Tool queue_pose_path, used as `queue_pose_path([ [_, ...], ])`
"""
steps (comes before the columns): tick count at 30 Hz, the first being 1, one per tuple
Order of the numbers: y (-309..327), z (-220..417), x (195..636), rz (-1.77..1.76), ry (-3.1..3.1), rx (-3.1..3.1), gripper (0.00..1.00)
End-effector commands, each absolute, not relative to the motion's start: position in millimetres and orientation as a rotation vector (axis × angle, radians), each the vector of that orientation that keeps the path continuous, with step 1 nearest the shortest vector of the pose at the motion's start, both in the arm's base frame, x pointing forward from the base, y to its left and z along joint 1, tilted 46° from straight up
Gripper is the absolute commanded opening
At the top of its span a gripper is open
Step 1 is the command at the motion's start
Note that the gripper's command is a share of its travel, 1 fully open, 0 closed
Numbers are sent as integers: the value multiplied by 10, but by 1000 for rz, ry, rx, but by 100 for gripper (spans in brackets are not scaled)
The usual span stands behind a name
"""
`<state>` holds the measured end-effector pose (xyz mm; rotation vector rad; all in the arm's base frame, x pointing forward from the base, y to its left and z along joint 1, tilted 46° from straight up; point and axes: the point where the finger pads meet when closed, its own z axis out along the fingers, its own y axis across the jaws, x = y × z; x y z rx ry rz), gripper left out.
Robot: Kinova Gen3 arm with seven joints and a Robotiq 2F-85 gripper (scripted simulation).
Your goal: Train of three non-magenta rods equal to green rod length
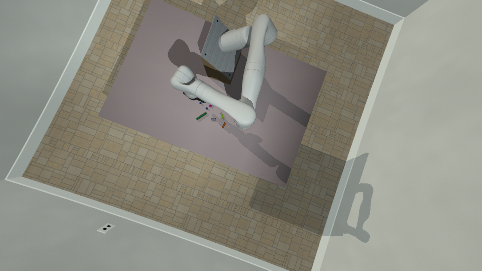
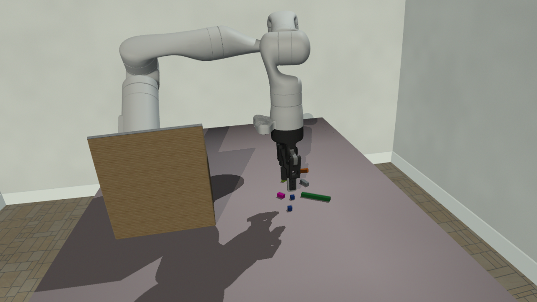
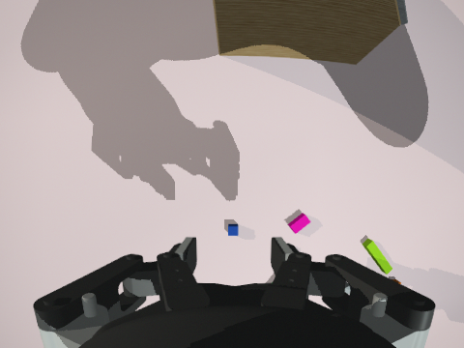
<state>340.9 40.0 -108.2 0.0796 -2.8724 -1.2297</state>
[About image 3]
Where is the magenta rectangular block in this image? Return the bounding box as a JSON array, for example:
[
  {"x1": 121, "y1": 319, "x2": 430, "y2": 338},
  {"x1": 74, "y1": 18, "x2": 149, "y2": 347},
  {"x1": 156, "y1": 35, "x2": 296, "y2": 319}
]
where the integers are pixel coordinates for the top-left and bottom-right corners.
[{"x1": 288, "y1": 214, "x2": 310, "y2": 234}]

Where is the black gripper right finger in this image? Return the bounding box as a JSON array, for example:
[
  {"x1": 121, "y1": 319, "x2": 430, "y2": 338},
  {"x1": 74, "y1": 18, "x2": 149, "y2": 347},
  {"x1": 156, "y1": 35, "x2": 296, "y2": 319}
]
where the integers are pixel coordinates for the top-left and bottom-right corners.
[{"x1": 261, "y1": 237, "x2": 436, "y2": 348}]

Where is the lime green rod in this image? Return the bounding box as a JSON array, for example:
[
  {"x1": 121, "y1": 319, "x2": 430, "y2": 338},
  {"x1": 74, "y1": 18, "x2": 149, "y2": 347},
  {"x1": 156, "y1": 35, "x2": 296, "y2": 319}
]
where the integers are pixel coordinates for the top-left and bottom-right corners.
[{"x1": 362, "y1": 239, "x2": 392, "y2": 275}]

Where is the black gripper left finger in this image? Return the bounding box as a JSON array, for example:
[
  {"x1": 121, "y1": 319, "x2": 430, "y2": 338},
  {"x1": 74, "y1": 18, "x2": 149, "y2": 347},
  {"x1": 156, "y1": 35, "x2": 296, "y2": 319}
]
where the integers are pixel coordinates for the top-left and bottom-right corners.
[{"x1": 33, "y1": 237, "x2": 210, "y2": 348}]

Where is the small blue block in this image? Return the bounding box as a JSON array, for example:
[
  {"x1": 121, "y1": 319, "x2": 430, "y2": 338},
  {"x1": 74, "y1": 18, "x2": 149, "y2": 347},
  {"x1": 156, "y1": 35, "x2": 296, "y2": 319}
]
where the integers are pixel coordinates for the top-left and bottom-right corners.
[{"x1": 228, "y1": 224, "x2": 238, "y2": 236}]

